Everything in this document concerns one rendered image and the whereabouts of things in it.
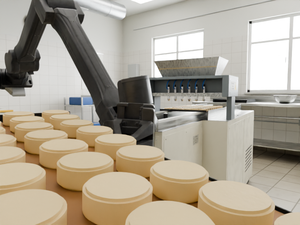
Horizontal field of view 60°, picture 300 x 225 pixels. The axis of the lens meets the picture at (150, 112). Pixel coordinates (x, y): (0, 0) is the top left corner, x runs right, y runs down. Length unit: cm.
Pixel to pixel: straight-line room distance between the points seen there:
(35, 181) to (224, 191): 14
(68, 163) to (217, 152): 187
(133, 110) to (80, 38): 30
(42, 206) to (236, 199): 12
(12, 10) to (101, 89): 516
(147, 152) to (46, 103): 551
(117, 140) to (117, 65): 663
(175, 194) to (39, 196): 10
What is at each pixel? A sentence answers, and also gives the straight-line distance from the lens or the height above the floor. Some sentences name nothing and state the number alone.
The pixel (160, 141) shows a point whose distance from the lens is 144.
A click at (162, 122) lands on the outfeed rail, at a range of 144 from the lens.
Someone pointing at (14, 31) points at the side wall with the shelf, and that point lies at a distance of 562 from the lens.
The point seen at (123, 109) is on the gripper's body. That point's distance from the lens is 44.
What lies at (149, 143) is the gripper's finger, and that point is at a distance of 42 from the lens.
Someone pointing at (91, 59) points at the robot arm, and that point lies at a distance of 65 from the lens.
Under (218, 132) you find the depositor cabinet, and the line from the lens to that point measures 203.
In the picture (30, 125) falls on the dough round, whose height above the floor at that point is 101.
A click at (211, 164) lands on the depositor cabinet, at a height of 50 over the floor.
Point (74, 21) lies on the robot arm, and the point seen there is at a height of 123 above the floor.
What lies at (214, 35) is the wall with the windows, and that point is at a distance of 554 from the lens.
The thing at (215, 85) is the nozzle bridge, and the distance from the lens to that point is 211.
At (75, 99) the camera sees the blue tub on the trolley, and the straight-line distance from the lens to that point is 544.
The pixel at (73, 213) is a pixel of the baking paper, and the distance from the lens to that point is 20.
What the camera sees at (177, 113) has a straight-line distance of 234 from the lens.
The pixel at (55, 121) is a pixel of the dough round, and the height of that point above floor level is 101.
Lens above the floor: 105
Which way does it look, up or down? 4 degrees down
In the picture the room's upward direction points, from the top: straight up
